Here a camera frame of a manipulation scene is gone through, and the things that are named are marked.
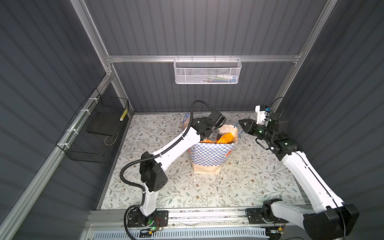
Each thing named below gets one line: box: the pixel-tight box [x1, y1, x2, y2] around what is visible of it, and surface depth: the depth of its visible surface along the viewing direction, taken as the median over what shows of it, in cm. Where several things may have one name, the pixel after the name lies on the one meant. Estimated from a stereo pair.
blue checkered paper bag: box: [188, 136, 239, 175], surface depth 78 cm
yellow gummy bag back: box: [216, 132, 234, 144], surface depth 80 cm
